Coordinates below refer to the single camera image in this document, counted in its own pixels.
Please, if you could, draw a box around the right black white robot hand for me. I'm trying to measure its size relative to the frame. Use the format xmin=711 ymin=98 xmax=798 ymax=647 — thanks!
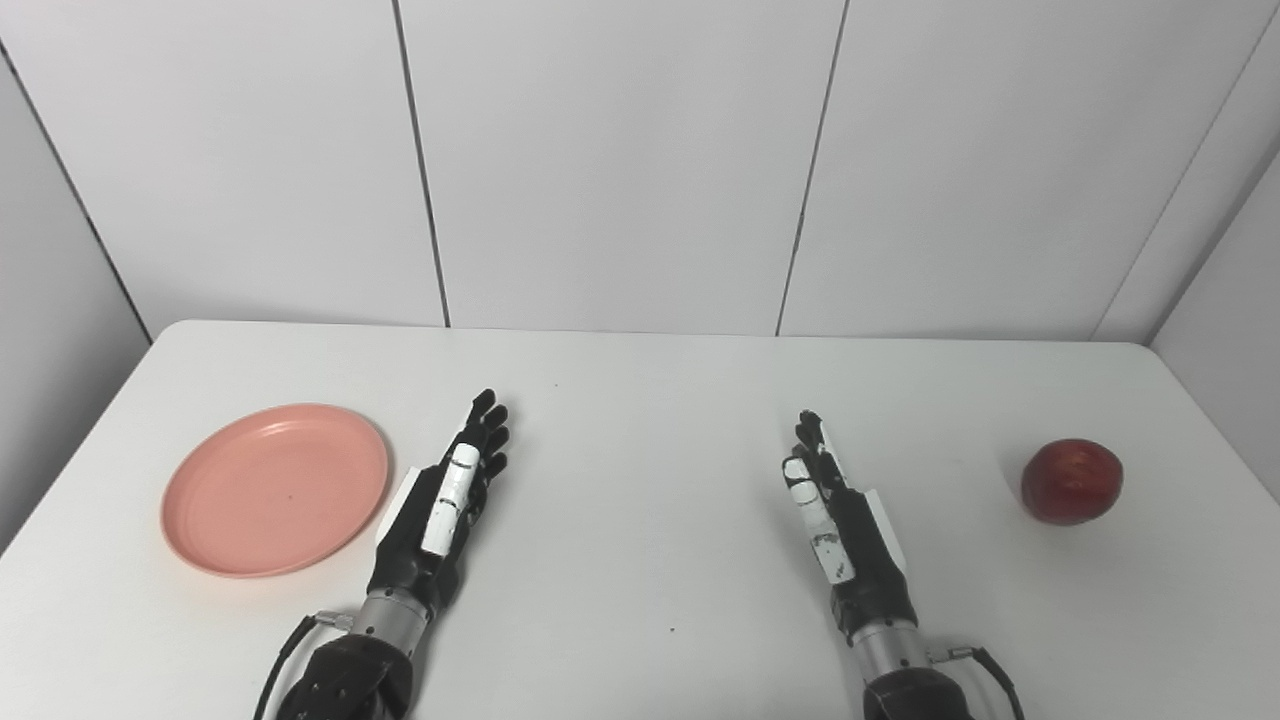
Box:
xmin=782 ymin=410 xmax=919 ymax=644

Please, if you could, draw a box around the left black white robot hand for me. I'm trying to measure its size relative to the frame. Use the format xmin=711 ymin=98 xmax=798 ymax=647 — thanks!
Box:
xmin=367 ymin=389 xmax=511 ymax=614

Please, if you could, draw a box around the pink plastic plate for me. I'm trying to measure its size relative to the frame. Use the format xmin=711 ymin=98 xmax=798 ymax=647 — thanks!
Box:
xmin=161 ymin=403 xmax=391 ymax=579

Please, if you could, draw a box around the red apple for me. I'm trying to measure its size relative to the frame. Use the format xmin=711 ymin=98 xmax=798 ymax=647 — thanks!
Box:
xmin=1020 ymin=438 xmax=1125 ymax=526

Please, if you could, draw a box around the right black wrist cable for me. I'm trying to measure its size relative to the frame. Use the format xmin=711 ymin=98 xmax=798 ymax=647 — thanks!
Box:
xmin=928 ymin=646 xmax=1027 ymax=720

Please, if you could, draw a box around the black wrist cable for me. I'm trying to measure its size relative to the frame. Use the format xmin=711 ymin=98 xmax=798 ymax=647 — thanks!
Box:
xmin=928 ymin=646 xmax=1027 ymax=720
xmin=252 ymin=612 xmax=355 ymax=720

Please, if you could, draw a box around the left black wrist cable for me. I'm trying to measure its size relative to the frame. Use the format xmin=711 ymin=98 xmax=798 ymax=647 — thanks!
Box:
xmin=252 ymin=612 xmax=355 ymax=720

